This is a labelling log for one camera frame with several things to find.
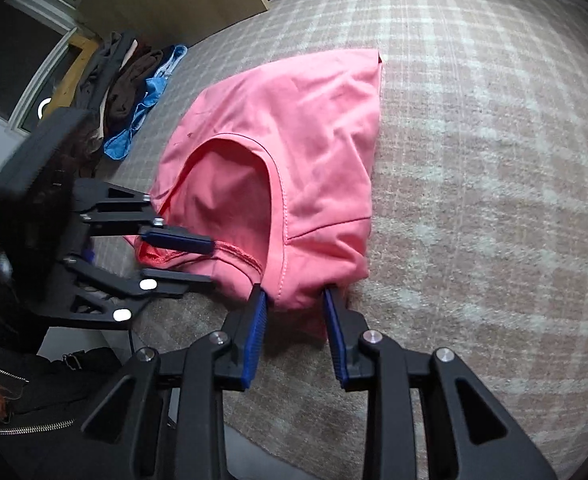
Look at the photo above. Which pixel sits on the blue garment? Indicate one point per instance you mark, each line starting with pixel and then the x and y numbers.
pixel 138 115

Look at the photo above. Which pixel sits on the person's black jacket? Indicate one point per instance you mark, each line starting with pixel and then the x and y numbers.
pixel 38 390

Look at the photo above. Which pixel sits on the pink t-shirt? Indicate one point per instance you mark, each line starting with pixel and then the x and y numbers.
pixel 299 135

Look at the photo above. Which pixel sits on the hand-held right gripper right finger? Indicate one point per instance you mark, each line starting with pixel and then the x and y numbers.
pixel 335 340

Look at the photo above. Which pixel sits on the yellow wooden headboard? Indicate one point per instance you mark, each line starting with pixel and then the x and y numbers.
pixel 76 70

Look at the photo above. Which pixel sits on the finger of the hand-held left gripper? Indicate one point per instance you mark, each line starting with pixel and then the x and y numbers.
pixel 173 285
pixel 178 240

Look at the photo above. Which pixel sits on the light wooden board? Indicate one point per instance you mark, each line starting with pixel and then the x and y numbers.
pixel 173 0

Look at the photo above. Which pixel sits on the brown garment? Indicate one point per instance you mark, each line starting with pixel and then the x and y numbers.
pixel 126 90

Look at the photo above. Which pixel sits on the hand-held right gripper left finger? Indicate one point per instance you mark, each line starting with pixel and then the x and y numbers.
pixel 256 335

